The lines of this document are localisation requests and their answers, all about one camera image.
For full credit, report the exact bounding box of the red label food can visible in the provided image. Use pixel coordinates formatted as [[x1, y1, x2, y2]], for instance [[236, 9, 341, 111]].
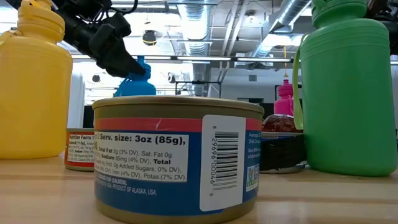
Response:
[[63, 128, 95, 172]]

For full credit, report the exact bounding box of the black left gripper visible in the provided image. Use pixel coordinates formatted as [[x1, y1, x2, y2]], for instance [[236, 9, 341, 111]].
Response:
[[63, 13, 147, 78]]

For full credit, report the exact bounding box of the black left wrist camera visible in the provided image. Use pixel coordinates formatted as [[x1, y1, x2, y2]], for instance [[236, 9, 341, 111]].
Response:
[[105, 11, 132, 40]]

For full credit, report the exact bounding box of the long ceiling light rail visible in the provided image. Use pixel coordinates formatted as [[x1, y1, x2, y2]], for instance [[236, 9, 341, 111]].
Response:
[[70, 54, 295, 64]]

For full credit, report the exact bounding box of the green plastic bottle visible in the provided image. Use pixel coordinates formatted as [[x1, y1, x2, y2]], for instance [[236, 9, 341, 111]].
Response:
[[292, 0, 398, 177]]

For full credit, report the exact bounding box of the yellow hanging cord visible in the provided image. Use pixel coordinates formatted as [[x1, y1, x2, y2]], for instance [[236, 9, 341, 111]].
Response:
[[282, 45, 289, 78]]

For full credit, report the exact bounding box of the blue label salmon can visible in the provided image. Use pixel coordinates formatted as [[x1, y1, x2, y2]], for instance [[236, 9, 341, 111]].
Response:
[[91, 95, 266, 224]]

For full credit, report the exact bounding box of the white pillar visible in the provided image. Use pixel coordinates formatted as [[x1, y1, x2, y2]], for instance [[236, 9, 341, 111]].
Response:
[[67, 72, 86, 129]]

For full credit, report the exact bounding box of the blue plastic bottle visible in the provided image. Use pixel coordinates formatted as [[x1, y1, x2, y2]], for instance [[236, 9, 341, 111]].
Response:
[[113, 55, 157, 98]]

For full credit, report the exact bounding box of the yellow plastic bottle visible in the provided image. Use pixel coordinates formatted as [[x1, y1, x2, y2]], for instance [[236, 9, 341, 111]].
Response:
[[0, 0, 74, 161]]

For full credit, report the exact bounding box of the black label food can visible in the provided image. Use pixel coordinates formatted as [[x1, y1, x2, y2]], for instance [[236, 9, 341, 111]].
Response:
[[259, 131, 308, 175]]

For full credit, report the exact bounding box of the dark maroon toy fruit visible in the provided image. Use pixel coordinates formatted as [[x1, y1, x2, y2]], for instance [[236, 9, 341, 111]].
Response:
[[261, 113, 304, 134]]

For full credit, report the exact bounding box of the pink plastic bottle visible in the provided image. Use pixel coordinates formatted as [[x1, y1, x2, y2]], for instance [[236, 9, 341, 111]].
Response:
[[273, 78, 295, 117]]

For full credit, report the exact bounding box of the white ceiling sensor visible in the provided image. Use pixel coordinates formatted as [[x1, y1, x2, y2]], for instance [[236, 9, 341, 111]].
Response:
[[244, 9, 257, 23]]

